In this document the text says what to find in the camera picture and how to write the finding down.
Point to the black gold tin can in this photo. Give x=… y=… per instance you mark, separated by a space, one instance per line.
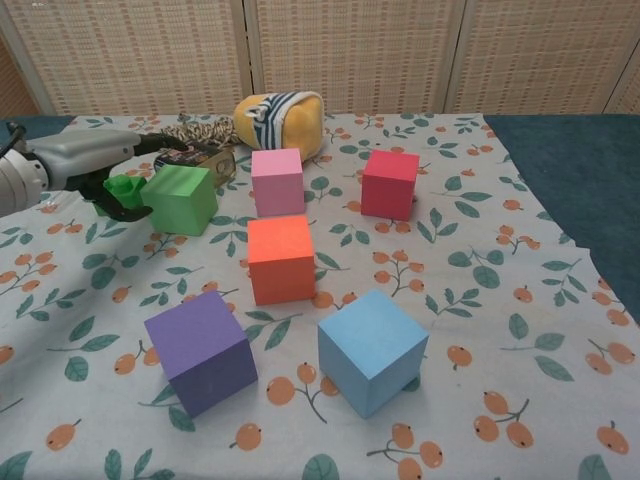
x=222 y=167

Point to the green foam cube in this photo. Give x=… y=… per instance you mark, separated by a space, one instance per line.
x=180 y=200

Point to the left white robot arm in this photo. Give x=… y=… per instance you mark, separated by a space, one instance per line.
x=17 y=182

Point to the blue foam cube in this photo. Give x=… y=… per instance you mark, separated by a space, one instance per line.
x=370 y=350

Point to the pink foam cube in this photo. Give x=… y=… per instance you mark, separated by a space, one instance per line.
x=277 y=185

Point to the yellow striped plush toy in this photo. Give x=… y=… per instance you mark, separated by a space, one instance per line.
x=300 y=122

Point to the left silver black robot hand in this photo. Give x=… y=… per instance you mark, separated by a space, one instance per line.
x=85 y=155

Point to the orange foam cube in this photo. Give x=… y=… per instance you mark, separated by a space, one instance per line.
x=281 y=262

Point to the green toy building brick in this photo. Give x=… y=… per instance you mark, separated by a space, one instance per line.
x=124 y=187

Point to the red foam cube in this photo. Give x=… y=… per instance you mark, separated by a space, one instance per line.
x=389 y=185

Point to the floral berry tablecloth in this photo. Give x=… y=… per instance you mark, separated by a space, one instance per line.
x=75 y=300

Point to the purple foam cube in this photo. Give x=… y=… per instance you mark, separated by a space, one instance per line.
x=205 y=350

